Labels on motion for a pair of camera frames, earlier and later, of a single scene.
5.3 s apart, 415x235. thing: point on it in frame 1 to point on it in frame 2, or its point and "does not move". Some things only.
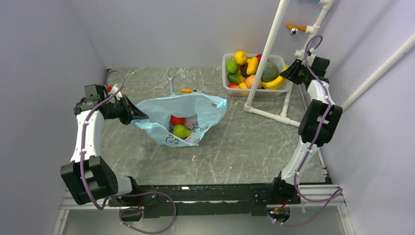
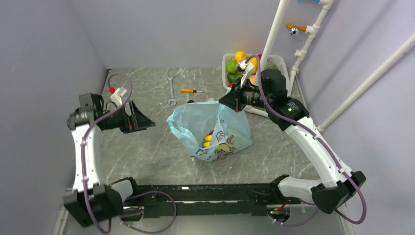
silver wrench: (170, 77) does not move
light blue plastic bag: (201, 108) to (218, 131)
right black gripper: (290, 74) to (234, 100)
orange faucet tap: (295, 29) does not move
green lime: (232, 66) does not move
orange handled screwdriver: (188, 90) does not move
